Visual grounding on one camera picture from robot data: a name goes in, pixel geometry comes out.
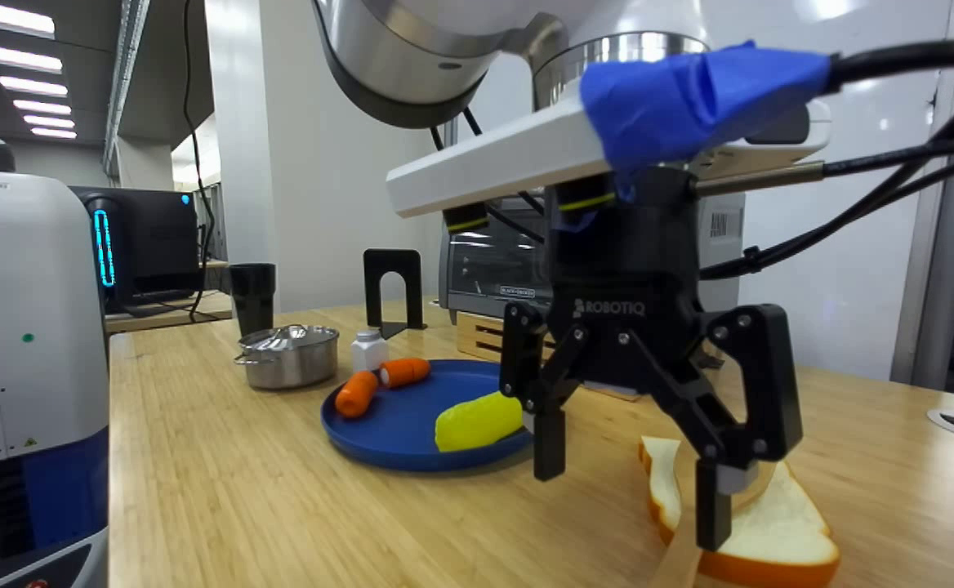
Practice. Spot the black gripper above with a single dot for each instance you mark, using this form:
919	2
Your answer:
624	263

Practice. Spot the toy slice of bread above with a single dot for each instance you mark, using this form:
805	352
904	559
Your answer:
782	533

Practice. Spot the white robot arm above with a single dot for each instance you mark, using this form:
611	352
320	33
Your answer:
412	45

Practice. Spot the round blue plate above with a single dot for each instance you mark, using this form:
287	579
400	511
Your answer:
400	429

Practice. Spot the slotted wooden stand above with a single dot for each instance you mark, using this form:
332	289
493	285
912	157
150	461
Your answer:
481	334

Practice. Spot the yellow toy corn cob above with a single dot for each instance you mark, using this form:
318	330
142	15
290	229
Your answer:
478	422

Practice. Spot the grey toaster oven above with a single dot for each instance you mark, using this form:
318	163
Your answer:
493	265

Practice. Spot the short orange toy piece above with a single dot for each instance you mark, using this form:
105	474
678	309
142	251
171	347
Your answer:
407	373

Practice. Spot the blue tape wrap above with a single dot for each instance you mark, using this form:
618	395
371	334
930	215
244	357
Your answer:
684	98

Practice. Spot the small white shaker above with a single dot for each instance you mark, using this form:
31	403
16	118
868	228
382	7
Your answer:
366	352

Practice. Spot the black metal bookend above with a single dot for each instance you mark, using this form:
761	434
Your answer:
377	295

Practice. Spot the orange two-piece toy carrot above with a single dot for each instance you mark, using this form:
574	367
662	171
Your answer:
356	393

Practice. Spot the silver pot with lid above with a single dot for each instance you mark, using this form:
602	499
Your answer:
287	357

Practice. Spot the black cup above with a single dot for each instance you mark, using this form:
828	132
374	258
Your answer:
253	297

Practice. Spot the black screen with blue light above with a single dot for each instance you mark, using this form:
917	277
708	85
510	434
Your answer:
145	247

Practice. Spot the white and blue device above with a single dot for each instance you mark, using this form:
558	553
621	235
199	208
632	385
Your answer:
20	347

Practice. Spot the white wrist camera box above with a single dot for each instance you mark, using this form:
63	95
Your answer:
497	157

